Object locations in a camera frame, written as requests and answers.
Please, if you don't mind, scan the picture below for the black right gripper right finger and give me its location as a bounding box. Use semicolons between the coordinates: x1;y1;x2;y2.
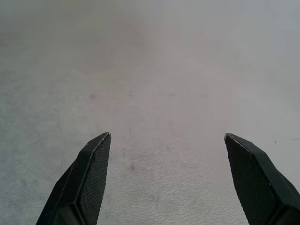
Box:
224;133;300;225

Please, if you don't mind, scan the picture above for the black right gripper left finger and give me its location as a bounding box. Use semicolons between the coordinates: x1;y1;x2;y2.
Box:
35;132;112;225

